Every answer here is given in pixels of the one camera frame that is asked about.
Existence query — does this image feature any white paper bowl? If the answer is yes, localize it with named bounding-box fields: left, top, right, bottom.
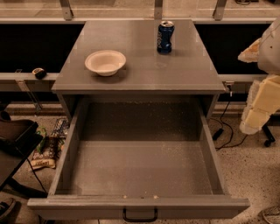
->
left=85, top=50, right=126, bottom=77

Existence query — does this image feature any grey cabinet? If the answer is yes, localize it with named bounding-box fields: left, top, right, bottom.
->
left=52, top=20, right=225, bottom=118

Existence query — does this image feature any blue pepsi can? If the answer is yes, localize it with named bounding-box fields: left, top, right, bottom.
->
left=157, top=21, right=175, bottom=54

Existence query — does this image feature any black chair caster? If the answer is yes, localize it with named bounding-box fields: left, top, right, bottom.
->
left=262, top=125, right=275, bottom=147

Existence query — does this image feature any black drawer handle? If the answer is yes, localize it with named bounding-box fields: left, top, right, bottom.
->
left=122, top=208, right=158, bottom=223

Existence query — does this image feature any dark shoe bottom left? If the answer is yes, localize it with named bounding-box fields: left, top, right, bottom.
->
left=0, top=198, right=16, bottom=221

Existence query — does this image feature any grey open top drawer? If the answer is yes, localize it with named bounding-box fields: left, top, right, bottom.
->
left=28, top=99, right=249, bottom=220

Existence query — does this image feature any black tape measure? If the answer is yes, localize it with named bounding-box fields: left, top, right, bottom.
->
left=32, top=67, right=46, bottom=80

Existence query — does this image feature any dark chair on left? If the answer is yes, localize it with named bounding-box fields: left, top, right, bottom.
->
left=0, top=111, right=48, bottom=199

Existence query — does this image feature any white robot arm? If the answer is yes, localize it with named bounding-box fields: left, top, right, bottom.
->
left=238, top=17, right=280, bottom=135

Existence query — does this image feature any snack bag on floor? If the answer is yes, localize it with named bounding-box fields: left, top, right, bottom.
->
left=31, top=118, right=69, bottom=170

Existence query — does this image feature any black cable with adapter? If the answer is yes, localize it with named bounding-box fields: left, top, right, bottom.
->
left=210, top=90, right=249, bottom=151

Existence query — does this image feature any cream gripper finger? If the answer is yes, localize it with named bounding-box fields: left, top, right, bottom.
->
left=238, top=39, right=260, bottom=63
left=240, top=74, right=280, bottom=135

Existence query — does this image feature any white shoe on floor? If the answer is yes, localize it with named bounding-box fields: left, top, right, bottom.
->
left=262, top=206, right=280, bottom=224

